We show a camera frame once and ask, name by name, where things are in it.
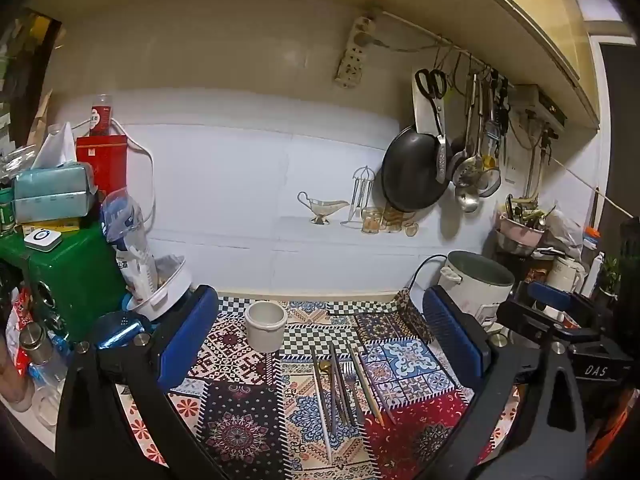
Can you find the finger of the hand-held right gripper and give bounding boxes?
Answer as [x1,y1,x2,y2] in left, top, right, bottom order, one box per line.
[527,281,593,313]
[496,299,573,345]

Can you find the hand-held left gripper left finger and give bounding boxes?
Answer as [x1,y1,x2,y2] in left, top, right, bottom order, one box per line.
[55,284,219,480]

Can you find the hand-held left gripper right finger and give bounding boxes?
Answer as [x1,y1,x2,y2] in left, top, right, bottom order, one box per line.
[422,284,602,480]

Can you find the white ceramic cup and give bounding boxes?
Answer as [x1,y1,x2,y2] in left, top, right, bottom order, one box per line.
[244,301,288,354]

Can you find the grey metal chopstick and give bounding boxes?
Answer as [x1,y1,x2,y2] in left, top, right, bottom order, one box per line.
[329,344,339,432]
[367,364,398,426]
[346,344,366,427]

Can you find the silver fork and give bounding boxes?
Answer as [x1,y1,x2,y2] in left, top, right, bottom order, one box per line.
[338,360,354,428]

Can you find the gold spoon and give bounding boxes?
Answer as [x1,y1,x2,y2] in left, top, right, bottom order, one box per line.
[318,360,335,426]

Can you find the hanging ladles and utensils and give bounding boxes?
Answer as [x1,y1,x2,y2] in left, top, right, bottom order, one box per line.
[451,72,486,189]

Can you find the white kettle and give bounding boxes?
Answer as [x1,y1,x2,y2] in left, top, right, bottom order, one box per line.
[545,256,586,293]

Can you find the white jug with blue base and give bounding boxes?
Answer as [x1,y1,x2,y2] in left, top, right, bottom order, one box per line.
[122,255,194,322]

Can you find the white rice cooker pot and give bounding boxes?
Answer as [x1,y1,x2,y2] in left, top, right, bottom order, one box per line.
[439,251,516,328]

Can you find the pink utensil holder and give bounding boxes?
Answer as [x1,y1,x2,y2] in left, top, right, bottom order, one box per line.
[495,212,547,256]

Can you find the blue shiny can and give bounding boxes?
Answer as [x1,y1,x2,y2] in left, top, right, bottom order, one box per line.
[92,311,151,351]

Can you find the colourful patterned table mat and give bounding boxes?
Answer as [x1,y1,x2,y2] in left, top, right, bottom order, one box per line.
[116,296,521,480]

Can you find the blue and white plastic bag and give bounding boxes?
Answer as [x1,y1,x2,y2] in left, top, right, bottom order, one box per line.
[100,187,157,296]

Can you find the metal ladle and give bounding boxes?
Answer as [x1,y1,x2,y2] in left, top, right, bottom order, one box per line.
[456,187,481,214]

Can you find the green box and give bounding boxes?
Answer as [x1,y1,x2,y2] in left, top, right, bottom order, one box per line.
[0,220,126,343]

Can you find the metal canister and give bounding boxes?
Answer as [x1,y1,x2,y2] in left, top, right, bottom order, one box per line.
[19,322,53,366]

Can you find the black wok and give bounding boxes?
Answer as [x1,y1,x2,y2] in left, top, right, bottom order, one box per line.
[382,126,453,214]

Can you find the small white device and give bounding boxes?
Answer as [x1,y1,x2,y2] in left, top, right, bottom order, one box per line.
[24,228,64,252]

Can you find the teal tissue pack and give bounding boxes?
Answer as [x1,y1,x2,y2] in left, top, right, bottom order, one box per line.
[13,162,98,223]

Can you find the red labelled bottle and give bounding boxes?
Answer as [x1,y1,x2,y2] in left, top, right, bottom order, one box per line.
[90,94,111,137]

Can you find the cream overhead cabinet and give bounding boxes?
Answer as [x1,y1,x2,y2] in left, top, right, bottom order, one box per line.
[30,0,601,131]

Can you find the white power strip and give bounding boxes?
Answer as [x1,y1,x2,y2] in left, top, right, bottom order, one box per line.
[335,15,377,87]

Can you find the white cable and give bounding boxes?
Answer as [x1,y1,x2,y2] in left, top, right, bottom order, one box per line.
[70,117,157,226]

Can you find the wall-mounted heater unit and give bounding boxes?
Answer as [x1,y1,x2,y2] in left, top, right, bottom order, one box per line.
[511,84,569,128]

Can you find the black-handled scissors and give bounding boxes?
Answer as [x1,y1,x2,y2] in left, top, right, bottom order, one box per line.
[415,68,448,185]

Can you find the black handled scissors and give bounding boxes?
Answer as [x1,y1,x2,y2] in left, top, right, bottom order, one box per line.
[412,69,441,133]

